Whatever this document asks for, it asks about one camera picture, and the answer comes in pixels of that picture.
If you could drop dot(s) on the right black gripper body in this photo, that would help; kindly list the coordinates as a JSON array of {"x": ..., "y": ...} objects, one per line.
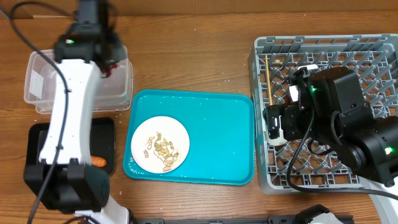
[{"x": 295, "y": 124}]

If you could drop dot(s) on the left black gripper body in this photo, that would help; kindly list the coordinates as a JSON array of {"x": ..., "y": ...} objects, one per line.
[{"x": 116, "y": 51}]

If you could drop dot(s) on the white cup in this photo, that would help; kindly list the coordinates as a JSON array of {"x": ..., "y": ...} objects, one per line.
[{"x": 274, "y": 133}]

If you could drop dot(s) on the pink-rimmed white bowl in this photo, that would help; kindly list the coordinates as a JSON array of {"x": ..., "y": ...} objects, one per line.
[{"x": 294, "y": 93}]

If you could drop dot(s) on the red snack wrapper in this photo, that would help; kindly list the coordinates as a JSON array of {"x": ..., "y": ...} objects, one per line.
[{"x": 107, "y": 72}]

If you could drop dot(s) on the wooden chopstick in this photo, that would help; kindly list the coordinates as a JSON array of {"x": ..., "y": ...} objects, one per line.
[{"x": 269, "y": 87}]

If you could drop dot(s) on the orange carrot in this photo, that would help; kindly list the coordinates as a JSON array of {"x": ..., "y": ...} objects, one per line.
[{"x": 98, "y": 161}]

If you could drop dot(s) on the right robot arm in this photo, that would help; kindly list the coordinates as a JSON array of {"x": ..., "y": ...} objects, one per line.
[{"x": 327, "y": 106}]

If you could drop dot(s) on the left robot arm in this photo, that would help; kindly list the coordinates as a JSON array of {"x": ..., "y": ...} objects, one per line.
[{"x": 63, "y": 177}]

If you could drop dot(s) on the grey dishwasher rack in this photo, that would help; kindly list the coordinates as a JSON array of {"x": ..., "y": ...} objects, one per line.
[{"x": 372, "y": 56}]

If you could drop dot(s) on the clear plastic storage bin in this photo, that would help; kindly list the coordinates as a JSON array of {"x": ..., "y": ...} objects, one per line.
[{"x": 114, "y": 93}]

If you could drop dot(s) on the teal serving tray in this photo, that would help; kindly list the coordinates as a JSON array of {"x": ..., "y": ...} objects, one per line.
[{"x": 220, "y": 128}]

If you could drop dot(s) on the black plastic tray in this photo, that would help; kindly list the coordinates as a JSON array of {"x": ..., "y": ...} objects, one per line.
[{"x": 102, "y": 144}]

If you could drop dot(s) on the white plate with peanut shells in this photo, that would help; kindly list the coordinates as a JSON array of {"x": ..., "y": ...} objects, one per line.
[{"x": 160, "y": 144}]

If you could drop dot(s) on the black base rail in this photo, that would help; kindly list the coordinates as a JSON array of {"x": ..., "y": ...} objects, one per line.
[{"x": 317, "y": 214}]

